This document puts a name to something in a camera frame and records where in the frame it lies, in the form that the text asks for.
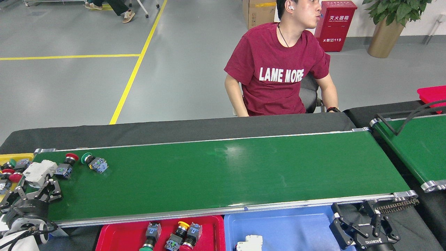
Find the black wristwatch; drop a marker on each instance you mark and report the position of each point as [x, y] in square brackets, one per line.
[333, 109]

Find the red plastic tray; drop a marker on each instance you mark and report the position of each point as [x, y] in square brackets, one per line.
[118, 237]
[433, 94]

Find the person's left forearm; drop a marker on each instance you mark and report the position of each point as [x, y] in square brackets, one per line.
[331, 99]

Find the brown cardboard box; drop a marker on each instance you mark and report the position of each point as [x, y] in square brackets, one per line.
[258, 15]

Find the white wall conduit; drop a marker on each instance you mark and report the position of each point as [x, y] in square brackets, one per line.
[442, 17]

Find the long green conveyor belt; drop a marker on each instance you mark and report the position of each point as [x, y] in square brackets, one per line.
[244, 170]

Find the black guide frame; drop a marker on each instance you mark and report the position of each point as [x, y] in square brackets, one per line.
[387, 125]

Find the potted plant gold pot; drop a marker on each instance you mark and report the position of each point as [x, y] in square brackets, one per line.
[385, 40]

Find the white circuit breaker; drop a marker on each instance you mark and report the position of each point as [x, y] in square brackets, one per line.
[38, 171]
[249, 244]

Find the white metal cart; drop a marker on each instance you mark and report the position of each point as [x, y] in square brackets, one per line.
[52, 2]

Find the red fire extinguisher box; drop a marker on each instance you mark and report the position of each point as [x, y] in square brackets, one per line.
[336, 28]

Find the yellow plastic tray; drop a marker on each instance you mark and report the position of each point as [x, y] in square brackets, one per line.
[21, 156]

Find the person's right forearm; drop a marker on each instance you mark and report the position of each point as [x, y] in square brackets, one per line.
[237, 104]

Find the white wheeled stand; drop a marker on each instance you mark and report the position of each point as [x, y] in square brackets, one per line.
[143, 8]

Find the yellow button switch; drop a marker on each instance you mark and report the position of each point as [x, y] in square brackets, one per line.
[173, 242]

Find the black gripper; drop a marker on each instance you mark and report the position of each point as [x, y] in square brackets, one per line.
[376, 246]
[28, 212]

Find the green button switch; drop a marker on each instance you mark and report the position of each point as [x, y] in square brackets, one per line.
[12, 162]
[153, 230]
[99, 165]

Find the blue plastic tray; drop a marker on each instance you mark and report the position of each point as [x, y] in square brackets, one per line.
[289, 226]

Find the short green conveyor belt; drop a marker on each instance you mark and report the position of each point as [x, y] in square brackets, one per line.
[414, 150]

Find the background person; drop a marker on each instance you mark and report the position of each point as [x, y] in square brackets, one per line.
[128, 15]

